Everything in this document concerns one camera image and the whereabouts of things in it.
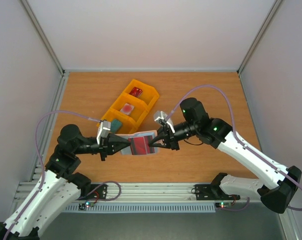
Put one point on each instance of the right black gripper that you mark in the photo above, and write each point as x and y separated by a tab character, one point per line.
170	137

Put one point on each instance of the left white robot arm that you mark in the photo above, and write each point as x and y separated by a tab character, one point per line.
59	184

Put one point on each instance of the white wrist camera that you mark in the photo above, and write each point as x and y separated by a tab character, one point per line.
104	128
161	118

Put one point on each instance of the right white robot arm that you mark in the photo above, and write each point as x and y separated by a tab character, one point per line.
275	183

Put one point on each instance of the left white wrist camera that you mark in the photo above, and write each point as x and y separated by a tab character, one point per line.
104	128

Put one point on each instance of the right small circuit board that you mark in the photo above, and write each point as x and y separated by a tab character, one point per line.
223	205

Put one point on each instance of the aluminium front rail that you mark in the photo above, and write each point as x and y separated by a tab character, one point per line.
154	192

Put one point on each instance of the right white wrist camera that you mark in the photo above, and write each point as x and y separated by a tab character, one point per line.
161	118

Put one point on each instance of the grey slotted cable duct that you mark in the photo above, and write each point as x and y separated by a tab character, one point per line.
130	208

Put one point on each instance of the red card stack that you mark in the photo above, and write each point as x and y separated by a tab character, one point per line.
136	92

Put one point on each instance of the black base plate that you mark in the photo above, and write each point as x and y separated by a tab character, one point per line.
205	192
95	193

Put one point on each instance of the small circuit board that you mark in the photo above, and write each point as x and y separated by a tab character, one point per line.
86	205
223	205

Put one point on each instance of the left small circuit board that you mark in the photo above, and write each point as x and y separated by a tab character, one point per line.
86	205

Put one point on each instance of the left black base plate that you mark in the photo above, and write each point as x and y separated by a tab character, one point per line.
95	193

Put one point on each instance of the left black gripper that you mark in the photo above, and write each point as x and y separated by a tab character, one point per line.
108	144

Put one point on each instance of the teal VIP card stack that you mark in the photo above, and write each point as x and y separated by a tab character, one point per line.
115	125

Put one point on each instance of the yellow three-compartment bin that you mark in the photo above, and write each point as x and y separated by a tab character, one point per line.
142	107

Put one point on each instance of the pink circle card stack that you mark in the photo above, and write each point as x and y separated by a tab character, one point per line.
127	109

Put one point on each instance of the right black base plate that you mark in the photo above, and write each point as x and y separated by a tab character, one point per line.
205	192

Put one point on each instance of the red credit card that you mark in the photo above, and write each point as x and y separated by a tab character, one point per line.
139	145

